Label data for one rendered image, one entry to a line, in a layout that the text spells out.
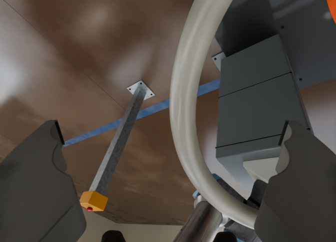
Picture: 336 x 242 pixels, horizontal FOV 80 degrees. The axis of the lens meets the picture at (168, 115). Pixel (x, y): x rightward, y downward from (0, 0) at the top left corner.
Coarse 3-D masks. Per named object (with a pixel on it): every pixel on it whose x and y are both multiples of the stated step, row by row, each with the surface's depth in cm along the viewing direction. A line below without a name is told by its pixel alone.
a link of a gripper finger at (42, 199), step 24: (48, 120) 11; (24, 144) 9; (48, 144) 9; (0, 168) 8; (24, 168) 8; (48, 168) 8; (0, 192) 7; (24, 192) 7; (48, 192) 7; (72, 192) 7; (0, 216) 6; (24, 216) 6; (48, 216) 6; (72, 216) 7; (0, 240) 5; (24, 240) 5; (48, 240) 6; (72, 240) 7
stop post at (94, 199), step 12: (144, 84) 184; (132, 96) 186; (144, 96) 189; (132, 108) 171; (132, 120) 167; (120, 132) 154; (120, 144) 150; (108, 156) 142; (108, 168) 137; (96, 180) 131; (108, 180) 134; (84, 192) 127; (96, 192) 123; (84, 204) 121; (96, 204) 121
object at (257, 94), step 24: (264, 48) 127; (240, 72) 126; (264, 72) 113; (288, 72) 102; (240, 96) 113; (264, 96) 102; (288, 96) 93; (240, 120) 102; (264, 120) 93; (216, 144) 101; (240, 144) 93; (264, 144) 85; (240, 168) 99
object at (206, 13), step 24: (216, 0) 16; (192, 24) 18; (216, 24) 18; (192, 48) 18; (192, 72) 19; (192, 96) 21; (192, 120) 22; (192, 144) 24; (192, 168) 25; (216, 192) 28; (240, 216) 30
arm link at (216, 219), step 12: (216, 180) 88; (228, 192) 86; (204, 204) 80; (192, 216) 75; (204, 216) 74; (216, 216) 76; (192, 228) 69; (204, 228) 70; (216, 228) 74; (180, 240) 65; (192, 240) 65; (204, 240) 67
